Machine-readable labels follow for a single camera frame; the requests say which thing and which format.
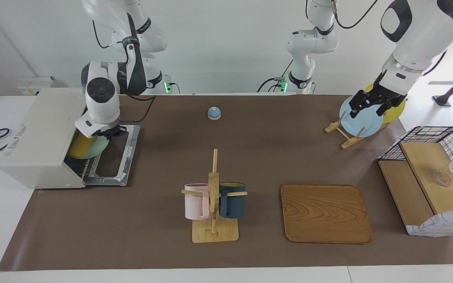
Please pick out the white wall box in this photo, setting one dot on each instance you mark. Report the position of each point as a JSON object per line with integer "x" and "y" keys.
{"x": 37, "y": 84}

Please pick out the beige toaster oven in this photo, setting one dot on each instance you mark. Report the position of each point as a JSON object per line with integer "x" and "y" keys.
{"x": 41, "y": 137}

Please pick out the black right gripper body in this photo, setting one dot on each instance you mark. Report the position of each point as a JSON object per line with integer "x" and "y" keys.
{"x": 114, "y": 132}

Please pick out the pale green round plate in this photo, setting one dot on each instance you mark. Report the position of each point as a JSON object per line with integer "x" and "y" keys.
{"x": 100, "y": 146}

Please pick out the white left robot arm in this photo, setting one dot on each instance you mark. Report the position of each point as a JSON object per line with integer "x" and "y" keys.
{"x": 423, "y": 39}

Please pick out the wooden plate rack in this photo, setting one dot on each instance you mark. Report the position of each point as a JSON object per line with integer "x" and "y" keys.
{"x": 346, "y": 142}

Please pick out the dark teal mug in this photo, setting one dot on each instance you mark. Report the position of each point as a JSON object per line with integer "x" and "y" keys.
{"x": 232, "y": 206}

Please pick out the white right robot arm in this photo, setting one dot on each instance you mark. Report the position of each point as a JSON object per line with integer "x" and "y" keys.
{"x": 100, "y": 94}

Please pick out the yellow corn cob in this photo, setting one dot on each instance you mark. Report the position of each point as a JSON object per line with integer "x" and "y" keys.
{"x": 81, "y": 146}

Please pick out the pink mug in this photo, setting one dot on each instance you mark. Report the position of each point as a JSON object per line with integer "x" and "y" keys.
{"x": 195, "y": 204}

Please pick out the white checked cloth liner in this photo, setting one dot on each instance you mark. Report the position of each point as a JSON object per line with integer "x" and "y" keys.
{"x": 442, "y": 226}

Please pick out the brown wooden tray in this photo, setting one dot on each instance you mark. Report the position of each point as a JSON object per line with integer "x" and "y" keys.
{"x": 325, "y": 214}

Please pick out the small blue call bell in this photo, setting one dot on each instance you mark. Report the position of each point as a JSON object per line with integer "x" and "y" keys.
{"x": 214, "y": 114}

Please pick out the glass oven door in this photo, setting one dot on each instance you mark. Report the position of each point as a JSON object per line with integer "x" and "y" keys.
{"x": 110, "y": 173}

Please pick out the wooden mug rack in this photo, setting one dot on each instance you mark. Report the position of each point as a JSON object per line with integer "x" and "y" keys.
{"x": 213, "y": 232}

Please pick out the light blue plate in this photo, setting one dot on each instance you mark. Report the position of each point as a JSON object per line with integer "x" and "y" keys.
{"x": 368, "y": 124}

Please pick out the small clear glass bowl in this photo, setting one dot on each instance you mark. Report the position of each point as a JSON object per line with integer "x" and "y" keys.
{"x": 442, "y": 179}

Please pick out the brown table mat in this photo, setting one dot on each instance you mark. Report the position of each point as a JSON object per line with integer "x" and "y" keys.
{"x": 151, "y": 220}

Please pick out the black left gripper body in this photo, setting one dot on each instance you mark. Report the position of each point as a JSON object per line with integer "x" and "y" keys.
{"x": 380, "y": 96}

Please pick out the yellow plate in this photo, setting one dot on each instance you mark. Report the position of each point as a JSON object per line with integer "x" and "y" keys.
{"x": 395, "y": 112}

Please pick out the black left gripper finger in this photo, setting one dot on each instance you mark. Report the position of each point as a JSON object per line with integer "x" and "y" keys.
{"x": 381, "y": 110}
{"x": 354, "y": 111}

